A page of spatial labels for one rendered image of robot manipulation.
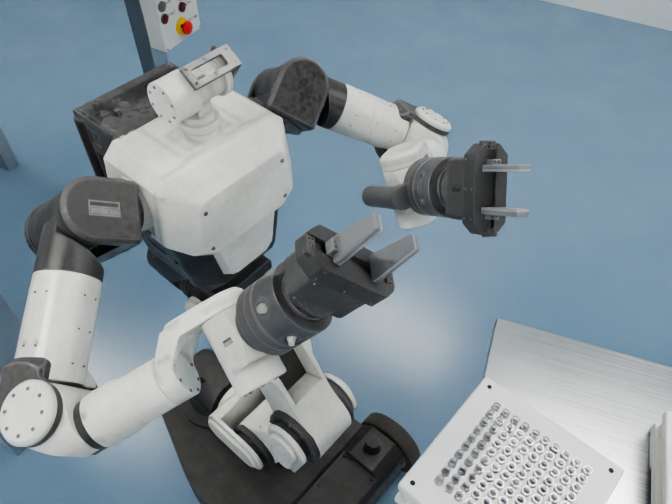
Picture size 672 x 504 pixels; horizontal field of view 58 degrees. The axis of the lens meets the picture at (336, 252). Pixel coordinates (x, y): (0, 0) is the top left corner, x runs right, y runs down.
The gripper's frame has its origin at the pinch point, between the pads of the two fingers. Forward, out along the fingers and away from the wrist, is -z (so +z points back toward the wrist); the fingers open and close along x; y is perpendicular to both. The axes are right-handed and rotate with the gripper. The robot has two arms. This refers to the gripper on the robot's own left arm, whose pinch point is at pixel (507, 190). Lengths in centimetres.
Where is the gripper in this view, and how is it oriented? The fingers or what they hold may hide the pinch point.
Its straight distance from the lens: 80.1
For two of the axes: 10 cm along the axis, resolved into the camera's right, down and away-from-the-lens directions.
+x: 0.0, 9.9, 1.4
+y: -9.0, 0.6, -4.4
